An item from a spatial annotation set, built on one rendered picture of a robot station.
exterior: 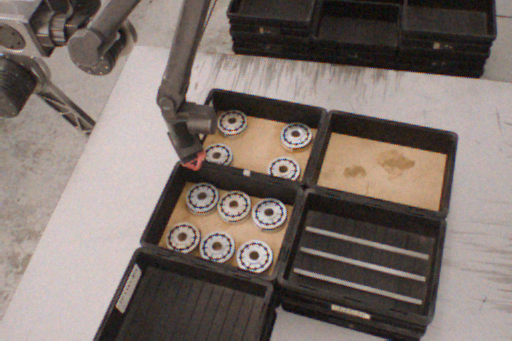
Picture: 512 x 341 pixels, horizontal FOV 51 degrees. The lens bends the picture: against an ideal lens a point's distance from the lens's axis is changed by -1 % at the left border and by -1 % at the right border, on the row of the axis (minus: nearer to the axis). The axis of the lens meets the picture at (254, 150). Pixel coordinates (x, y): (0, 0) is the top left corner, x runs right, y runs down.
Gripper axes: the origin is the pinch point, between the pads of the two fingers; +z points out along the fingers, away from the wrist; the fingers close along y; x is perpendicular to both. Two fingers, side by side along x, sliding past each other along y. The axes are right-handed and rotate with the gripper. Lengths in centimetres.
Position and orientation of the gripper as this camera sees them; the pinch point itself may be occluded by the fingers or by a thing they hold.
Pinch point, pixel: (192, 159)
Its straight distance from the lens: 150.3
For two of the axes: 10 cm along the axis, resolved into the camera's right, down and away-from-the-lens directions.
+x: -8.8, 4.4, -1.8
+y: -4.6, -6.8, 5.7
